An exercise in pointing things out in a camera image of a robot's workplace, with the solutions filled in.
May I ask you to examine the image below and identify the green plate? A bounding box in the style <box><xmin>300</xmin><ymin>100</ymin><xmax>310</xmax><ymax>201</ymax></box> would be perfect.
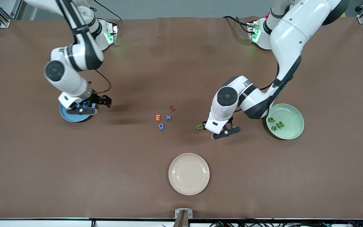
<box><xmin>266</xmin><ymin>103</ymin><xmax>305</xmax><ymax>140</ymax></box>

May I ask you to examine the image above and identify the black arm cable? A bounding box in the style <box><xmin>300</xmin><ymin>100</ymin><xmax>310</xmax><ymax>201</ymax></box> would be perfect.
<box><xmin>259</xmin><ymin>61</ymin><xmax>279</xmax><ymax>92</ymax></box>
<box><xmin>55</xmin><ymin>0</ymin><xmax>112</xmax><ymax>95</ymax></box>

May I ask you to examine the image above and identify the beige plate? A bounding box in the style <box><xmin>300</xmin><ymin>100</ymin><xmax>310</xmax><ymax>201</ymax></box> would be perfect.
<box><xmin>168</xmin><ymin>153</ymin><xmax>210</xmax><ymax>196</ymax></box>

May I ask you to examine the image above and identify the metal base connector bracket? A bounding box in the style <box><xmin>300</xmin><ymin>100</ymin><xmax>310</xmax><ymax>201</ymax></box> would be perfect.
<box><xmin>247</xmin><ymin>20</ymin><xmax>261</xmax><ymax>43</ymax></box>
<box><xmin>104</xmin><ymin>20</ymin><xmax>119</xmax><ymax>45</ymax></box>

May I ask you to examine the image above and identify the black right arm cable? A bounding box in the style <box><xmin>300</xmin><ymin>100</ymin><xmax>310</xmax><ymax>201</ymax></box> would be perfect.
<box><xmin>55</xmin><ymin>0</ymin><xmax>112</xmax><ymax>95</ymax></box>

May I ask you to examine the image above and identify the black base cable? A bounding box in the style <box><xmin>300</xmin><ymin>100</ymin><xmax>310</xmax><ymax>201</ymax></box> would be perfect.
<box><xmin>222</xmin><ymin>15</ymin><xmax>252</xmax><ymax>34</ymax></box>
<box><xmin>92</xmin><ymin>0</ymin><xmax>122</xmax><ymax>21</ymax></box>

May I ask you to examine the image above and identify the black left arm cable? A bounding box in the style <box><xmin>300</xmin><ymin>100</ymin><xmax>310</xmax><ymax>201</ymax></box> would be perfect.
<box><xmin>259</xmin><ymin>61</ymin><xmax>279</xmax><ymax>92</ymax></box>

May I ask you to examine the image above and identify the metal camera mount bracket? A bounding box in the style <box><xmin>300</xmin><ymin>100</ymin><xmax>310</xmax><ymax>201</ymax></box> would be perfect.
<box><xmin>173</xmin><ymin>208</ymin><xmax>193</xmax><ymax>227</ymax></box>

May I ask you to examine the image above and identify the brown table mat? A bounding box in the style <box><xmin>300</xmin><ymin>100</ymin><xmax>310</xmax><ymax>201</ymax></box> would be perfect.
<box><xmin>0</xmin><ymin>16</ymin><xmax>363</xmax><ymax>219</ymax></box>

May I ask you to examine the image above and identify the blue plate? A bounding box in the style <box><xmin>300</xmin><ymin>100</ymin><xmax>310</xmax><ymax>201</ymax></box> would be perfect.
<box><xmin>60</xmin><ymin>104</ymin><xmax>95</xmax><ymax>123</ymax></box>

